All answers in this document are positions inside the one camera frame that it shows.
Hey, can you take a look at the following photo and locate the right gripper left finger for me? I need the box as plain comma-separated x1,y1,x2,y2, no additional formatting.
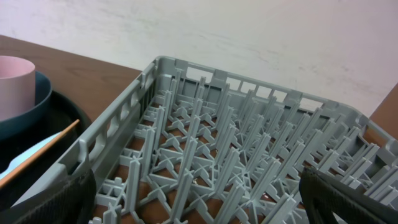
1,169,96,224

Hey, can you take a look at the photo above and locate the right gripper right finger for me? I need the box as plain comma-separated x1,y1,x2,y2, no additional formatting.
299,167,397,224

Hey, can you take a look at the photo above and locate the grey dishwasher rack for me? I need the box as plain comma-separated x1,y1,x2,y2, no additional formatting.
13,57,397,223

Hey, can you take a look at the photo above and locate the light blue plastic knife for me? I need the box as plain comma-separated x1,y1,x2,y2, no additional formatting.
1,132,60,179

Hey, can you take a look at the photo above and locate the wooden chopstick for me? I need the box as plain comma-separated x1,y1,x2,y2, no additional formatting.
1,119,80,188

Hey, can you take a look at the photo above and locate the round black tray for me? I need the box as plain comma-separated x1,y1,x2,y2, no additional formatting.
1,91,91,210

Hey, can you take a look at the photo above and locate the dark blue plate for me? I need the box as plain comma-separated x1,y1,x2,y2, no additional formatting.
1,71,53,140

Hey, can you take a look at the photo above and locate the pink cup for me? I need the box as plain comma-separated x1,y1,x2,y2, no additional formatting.
1,55,35,121

